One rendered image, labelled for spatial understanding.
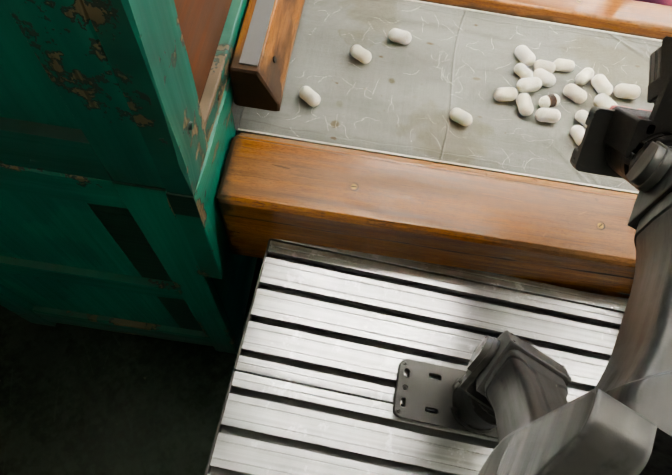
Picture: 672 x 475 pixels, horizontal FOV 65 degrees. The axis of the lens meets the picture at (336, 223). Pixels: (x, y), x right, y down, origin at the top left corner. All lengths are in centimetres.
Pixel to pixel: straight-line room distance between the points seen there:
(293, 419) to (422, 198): 31
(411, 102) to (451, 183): 15
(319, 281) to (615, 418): 49
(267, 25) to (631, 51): 59
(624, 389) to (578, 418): 3
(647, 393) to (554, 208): 45
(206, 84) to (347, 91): 24
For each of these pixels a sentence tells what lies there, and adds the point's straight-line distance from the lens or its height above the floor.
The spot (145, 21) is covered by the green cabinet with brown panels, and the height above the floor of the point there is 106.
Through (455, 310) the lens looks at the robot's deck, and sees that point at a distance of 72.
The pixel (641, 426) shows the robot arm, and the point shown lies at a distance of 29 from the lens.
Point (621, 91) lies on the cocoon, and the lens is 90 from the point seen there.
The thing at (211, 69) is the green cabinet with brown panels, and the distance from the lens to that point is 62.
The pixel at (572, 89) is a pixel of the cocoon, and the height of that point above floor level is 76.
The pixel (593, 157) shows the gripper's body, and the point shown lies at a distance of 59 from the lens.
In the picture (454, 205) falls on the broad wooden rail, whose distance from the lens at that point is 67.
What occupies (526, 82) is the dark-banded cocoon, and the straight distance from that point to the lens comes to 83.
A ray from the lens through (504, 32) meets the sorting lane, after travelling 92.
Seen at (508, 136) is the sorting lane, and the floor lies 74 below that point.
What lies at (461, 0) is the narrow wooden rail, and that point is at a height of 75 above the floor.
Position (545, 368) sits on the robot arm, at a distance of 56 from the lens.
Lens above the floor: 133
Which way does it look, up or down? 64 degrees down
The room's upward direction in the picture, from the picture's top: 10 degrees clockwise
